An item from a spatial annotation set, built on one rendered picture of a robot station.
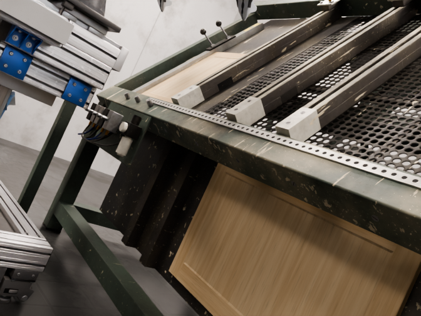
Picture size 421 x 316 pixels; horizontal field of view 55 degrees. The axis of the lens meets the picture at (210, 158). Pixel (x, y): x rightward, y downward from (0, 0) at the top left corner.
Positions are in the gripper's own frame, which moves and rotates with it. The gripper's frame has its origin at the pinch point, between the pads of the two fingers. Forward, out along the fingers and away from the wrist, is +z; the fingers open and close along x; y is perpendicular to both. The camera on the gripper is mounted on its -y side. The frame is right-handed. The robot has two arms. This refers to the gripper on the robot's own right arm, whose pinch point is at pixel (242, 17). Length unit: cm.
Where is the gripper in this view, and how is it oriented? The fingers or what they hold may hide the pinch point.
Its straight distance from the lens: 171.8
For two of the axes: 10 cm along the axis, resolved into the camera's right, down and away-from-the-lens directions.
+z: -0.7, 9.5, 3.1
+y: 7.8, -1.5, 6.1
